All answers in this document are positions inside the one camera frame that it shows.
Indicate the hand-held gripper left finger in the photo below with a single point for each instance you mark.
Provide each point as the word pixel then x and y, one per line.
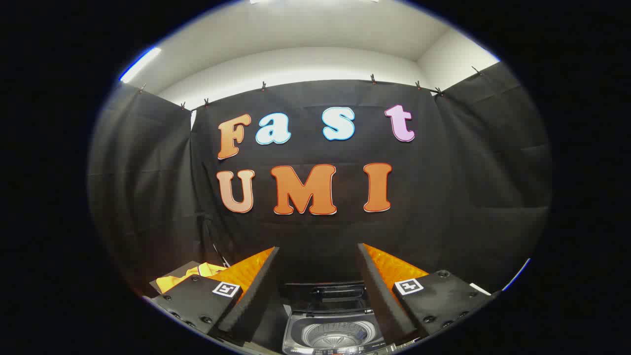
pixel 256 296

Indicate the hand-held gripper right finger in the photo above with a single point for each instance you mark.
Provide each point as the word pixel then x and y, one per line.
pixel 382 296

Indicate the grey washing machine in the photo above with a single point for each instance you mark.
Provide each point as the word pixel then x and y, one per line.
pixel 331 335

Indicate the yellow garment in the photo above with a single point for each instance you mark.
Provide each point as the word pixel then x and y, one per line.
pixel 172 282

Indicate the black backdrop cloth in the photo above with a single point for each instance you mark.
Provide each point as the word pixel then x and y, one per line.
pixel 320 231

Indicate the grey board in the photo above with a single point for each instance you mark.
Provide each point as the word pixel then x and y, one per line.
pixel 170 272

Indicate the white sheet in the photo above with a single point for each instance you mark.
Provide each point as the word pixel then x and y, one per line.
pixel 479 289

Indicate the row of black cloth clips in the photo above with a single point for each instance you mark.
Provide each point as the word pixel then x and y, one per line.
pixel 373 78

